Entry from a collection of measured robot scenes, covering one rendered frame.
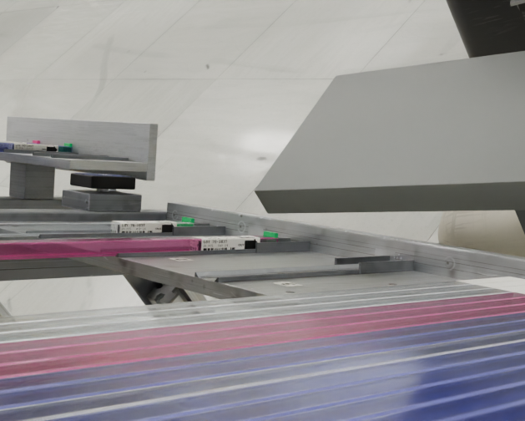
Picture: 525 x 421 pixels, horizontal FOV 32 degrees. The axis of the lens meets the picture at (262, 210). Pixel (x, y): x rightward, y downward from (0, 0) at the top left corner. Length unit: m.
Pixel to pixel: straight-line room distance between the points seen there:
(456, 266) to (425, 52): 1.92
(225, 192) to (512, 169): 1.53
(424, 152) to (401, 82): 0.17
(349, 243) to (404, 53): 1.89
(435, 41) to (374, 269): 1.96
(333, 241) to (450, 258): 0.12
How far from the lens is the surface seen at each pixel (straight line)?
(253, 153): 2.52
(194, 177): 2.57
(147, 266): 0.63
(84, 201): 0.89
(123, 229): 0.80
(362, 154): 1.10
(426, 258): 0.70
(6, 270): 0.85
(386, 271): 0.69
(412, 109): 1.14
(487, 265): 0.67
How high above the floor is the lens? 1.16
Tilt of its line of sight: 31 degrees down
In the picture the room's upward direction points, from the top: 31 degrees counter-clockwise
